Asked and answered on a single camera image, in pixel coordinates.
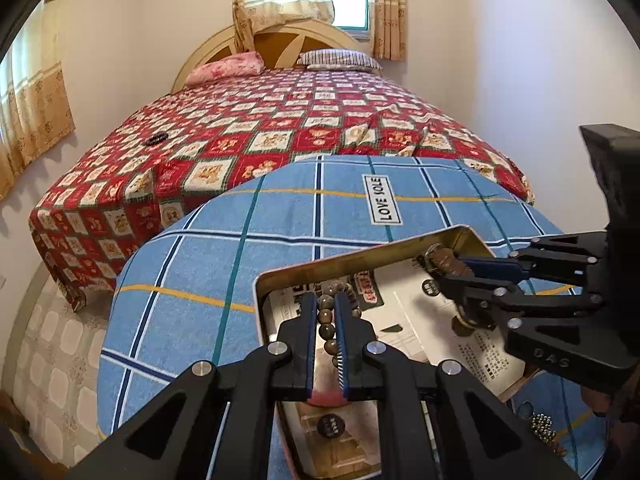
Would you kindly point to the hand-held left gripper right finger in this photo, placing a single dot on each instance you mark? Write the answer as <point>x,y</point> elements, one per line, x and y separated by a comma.
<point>343,345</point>

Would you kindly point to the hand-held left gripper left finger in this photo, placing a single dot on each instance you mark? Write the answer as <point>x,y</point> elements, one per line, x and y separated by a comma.
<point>309,345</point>

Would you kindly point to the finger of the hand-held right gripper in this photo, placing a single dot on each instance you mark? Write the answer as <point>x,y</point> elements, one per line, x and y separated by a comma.
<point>500,266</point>
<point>495,300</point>

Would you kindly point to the gold metal tin box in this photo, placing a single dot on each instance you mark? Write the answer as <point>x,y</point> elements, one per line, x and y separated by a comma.
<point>375,255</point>

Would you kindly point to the person's right hand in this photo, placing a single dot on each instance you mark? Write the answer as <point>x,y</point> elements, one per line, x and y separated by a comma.
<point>605,402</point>

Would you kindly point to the printed paper sheet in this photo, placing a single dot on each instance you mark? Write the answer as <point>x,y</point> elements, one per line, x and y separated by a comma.
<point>415,320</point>

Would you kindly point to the blue checked tablecloth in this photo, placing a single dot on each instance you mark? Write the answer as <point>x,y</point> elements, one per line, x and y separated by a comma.
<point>200,270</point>

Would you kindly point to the red patterned bedsheet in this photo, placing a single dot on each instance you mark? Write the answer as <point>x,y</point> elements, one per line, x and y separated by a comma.
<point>250,125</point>

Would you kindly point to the small black object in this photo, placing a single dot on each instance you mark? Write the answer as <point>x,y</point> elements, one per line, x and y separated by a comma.
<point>154,138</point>

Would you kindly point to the striped pillow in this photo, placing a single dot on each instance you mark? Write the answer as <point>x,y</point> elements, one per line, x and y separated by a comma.
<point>340,59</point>

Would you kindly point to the narrow beige floral curtain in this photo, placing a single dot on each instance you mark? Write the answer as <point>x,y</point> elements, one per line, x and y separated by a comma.
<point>389,10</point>

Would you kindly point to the pink floral pillow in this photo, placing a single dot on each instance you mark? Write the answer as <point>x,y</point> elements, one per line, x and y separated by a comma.
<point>225,67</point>

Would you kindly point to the cream wooden headboard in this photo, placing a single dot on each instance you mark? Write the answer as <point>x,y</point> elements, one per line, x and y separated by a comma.
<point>210,50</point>

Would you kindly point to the wide beige floral curtain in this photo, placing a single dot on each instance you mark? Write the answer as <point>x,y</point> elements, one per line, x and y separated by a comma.
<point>35,110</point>

